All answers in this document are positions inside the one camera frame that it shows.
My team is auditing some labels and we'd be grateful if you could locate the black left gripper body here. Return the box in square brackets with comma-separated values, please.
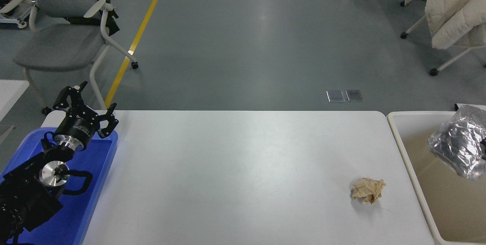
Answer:
[57, 115, 101, 145]

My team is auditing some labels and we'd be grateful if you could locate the silver foil tray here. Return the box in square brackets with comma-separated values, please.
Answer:
[428, 104, 486, 181]

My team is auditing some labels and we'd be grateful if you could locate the tan paper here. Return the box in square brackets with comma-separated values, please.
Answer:
[350, 178, 386, 205]

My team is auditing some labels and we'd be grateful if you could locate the flat white board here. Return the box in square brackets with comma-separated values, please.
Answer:
[454, 103, 486, 111]

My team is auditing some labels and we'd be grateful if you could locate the blue plastic tray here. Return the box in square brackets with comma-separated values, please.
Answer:
[0, 127, 119, 245]

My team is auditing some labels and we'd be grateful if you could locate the grey padded white-framed chair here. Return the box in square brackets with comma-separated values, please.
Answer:
[12, 0, 139, 116]

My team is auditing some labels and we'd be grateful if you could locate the small white side table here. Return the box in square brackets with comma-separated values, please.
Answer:
[0, 80, 30, 122]

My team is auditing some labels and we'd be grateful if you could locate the large pale plastic bin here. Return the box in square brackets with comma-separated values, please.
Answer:
[387, 111, 486, 245]

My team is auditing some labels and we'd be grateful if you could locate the white chair holding jacket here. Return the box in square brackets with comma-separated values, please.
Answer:
[399, 14, 486, 76]

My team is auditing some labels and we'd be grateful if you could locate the white wheeled base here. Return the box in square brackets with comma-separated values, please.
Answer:
[0, 0, 27, 29]

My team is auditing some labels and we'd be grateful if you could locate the cream quilted jacket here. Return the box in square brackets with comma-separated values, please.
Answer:
[404, 0, 486, 50]

